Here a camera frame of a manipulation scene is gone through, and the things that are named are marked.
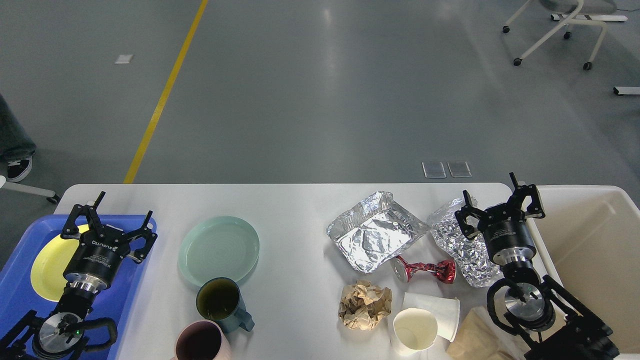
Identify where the person leg and shoe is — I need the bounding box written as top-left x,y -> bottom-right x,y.
0,96 -> 37,183

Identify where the lying white paper cup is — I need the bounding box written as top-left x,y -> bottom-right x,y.
401,292 -> 461,343

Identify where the mint green plate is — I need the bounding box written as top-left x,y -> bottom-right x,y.
177,216 -> 261,289

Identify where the left floor plate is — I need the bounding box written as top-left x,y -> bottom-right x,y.
422,161 -> 448,179

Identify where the square aluminium foil tray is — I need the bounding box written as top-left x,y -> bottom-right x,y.
326,191 -> 428,274

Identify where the floor plate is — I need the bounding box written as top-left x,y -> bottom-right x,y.
446,161 -> 473,178
422,161 -> 448,179

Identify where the white floor label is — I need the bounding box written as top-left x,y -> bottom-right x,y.
114,54 -> 134,65

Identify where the crushed red can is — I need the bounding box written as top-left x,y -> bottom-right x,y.
390,255 -> 457,284

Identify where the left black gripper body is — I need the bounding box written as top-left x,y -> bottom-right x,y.
62,224 -> 135,292

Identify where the beige plastic bin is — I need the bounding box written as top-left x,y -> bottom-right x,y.
530,185 -> 640,360

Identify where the brown paper bag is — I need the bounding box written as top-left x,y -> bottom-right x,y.
446,306 -> 516,360

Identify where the white floor bar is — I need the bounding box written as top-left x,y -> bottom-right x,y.
612,86 -> 640,96

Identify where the pink ribbed mug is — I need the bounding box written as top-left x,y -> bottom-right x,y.
173,320 -> 233,360

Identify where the crumpled aluminium foil sheet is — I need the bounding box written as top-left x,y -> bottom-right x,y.
425,197 -> 502,289

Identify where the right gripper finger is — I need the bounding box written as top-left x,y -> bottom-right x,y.
455,190 -> 483,240
506,172 -> 546,221

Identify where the white rolling chair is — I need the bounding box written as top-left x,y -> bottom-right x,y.
512,0 -> 617,71

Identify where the yellow plate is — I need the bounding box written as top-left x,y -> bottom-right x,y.
30,235 -> 79,302

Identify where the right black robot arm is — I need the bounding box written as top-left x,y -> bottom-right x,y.
455,173 -> 620,360

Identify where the white furniture leg with caster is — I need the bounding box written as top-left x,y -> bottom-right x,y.
0,175 -> 61,204

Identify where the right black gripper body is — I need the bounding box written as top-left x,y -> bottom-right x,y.
478,207 -> 537,265

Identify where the crumpled brown paper ball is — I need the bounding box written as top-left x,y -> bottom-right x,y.
338,280 -> 393,331

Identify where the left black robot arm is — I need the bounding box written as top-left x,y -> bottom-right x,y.
1,192 -> 158,360

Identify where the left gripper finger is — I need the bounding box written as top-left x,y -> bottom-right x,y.
61,191 -> 106,240
123,210 -> 158,264

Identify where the right floor plate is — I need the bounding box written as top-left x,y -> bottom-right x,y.
446,161 -> 473,178

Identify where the dark teal mug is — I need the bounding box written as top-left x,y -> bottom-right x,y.
196,276 -> 255,334

